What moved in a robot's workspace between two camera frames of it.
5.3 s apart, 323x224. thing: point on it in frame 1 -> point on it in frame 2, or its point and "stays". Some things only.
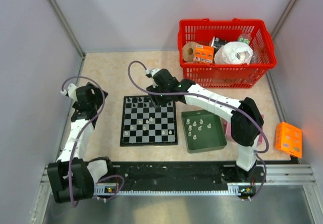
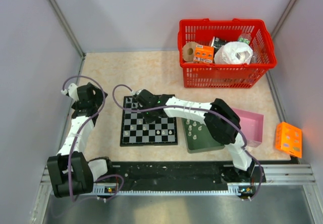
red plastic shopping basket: x=225 y=75 stays
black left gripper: x=98 y=95 stays
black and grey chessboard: x=143 y=124 stays
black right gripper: x=156 y=102 -> x=148 y=119
